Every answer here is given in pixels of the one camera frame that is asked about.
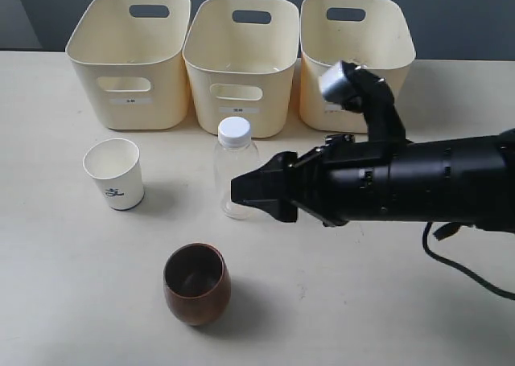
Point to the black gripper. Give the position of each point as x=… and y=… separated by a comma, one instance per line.
x=337, y=182

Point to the clear plastic bottle white cap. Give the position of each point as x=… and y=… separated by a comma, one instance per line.
x=235, y=154

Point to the brown wooden cup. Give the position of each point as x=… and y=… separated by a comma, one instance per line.
x=196, y=284

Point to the white paper cup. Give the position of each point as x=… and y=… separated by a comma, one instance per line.
x=114, y=166

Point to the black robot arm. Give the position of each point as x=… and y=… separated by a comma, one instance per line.
x=467, y=181

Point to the right cream plastic bin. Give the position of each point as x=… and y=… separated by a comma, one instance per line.
x=371, y=33

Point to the left cream plastic bin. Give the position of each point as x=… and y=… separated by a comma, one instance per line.
x=127, y=55

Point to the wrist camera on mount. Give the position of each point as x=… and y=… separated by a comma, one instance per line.
x=355, y=89

